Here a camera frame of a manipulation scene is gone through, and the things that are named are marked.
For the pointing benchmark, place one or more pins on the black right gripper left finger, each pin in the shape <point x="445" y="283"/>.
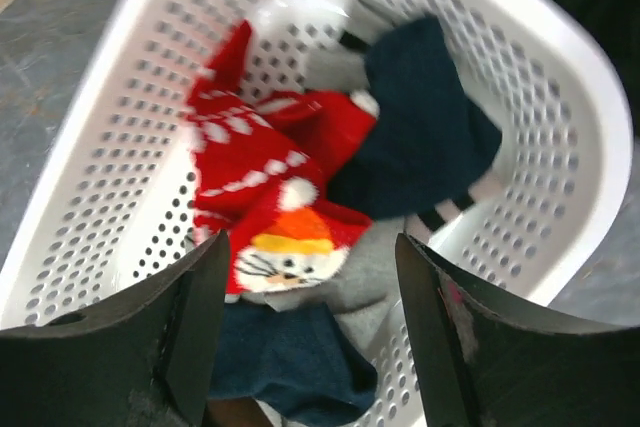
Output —
<point x="141" y="357"/>

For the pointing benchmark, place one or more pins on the grey sock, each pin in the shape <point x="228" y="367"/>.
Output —
<point x="367" y="282"/>

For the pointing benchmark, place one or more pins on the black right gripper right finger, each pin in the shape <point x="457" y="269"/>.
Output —
<point x="486" y="357"/>

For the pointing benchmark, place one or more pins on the navy blue sock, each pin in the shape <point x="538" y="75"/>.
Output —
<point x="430" y="142"/>
<point x="298" y="362"/>

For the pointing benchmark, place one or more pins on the white perforated laundry basket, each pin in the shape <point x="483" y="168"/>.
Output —
<point x="115" y="203"/>

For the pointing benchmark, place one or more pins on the red patterned Christmas sock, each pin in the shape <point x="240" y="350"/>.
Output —
<point x="237" y="154"/>

